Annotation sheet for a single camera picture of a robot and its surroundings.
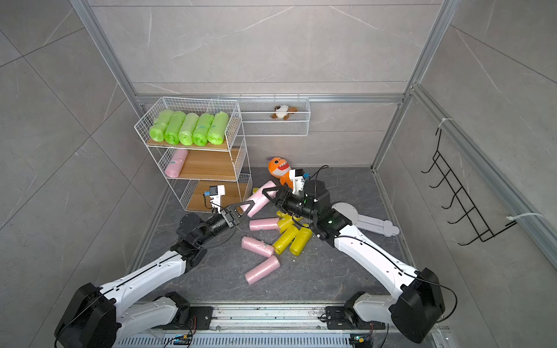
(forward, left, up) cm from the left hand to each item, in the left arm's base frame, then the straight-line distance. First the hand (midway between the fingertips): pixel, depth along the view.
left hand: (254, 204), depth 66 cm
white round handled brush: (+6, -54, -29) cm, 61 cm away
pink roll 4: (+1, -2, 0) cm, 2 cm away
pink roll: (+8, -1, -28) cm, 29 cm away
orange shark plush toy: (+39, -8, -25) cm, 47 cm away
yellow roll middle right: (0, -16, -28) cm, 33 cm away
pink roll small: (+23, +33, -4) cm, 40 cm away
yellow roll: (+9, -10, -28) cm, 31 cm away
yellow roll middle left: (+2, -10, -30) cm, 31 cm away
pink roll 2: (-2, +2, -28) cm, 28 cm away
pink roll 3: (-10, -3, -28) cm, 30 cm away
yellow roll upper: (+12, -9, -28) cm, 32 cm away
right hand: (+3, -3, +1) cm, 5 cm away
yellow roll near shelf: (+29, +5, -29) cm, 41 cm away
